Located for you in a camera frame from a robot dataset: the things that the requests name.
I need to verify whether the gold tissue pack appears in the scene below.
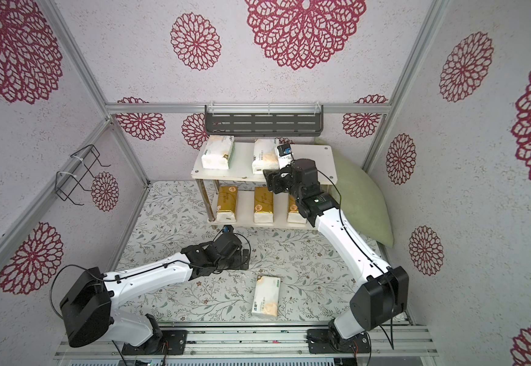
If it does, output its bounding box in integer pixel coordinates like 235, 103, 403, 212
216, 186, 238, 223
253, 187, 274, 224
287, 195, 307, 224

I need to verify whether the white tissue pack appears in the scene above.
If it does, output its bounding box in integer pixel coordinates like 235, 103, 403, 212
252, 139, 279, 175
201, 135, 234, 170
251, 275, 281, 318

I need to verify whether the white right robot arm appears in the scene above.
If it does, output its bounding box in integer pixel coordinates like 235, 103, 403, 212
263, 159, 410, 344

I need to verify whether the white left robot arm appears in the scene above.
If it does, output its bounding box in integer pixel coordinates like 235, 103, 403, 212
60, 225, 251, 355

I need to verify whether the white two-tier shelf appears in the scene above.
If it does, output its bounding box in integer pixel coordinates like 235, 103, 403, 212
191, 142, 338, 230

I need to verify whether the light green pillow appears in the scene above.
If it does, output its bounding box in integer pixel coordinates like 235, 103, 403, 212
327, 147, 394, 247

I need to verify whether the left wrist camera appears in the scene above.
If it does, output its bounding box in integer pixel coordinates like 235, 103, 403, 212
221, 225, 234, 234

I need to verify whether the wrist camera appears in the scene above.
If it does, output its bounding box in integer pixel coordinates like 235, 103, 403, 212
276, 143, 294, 160
221, 225, 234, 234

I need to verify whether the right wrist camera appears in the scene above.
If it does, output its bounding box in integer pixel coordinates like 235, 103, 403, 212
276, 143, 294, 160

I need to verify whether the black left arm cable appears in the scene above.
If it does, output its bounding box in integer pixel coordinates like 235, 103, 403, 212
49, 228, 252, 366

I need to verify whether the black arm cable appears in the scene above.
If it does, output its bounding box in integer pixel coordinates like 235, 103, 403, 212
49, 228, 252, 366
315, 168, 397, 351

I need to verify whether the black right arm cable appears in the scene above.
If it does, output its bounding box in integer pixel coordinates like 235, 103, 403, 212
315, 168, 397, 351

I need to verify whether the grey wall-mounted metal rack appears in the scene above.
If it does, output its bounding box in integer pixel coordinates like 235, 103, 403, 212
204, 105, 324, 137

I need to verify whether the black wire wall rack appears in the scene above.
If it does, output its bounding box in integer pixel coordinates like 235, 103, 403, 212
54, 144, 110, 206

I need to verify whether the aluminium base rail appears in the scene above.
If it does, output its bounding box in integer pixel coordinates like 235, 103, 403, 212
53, 323, 443, 365

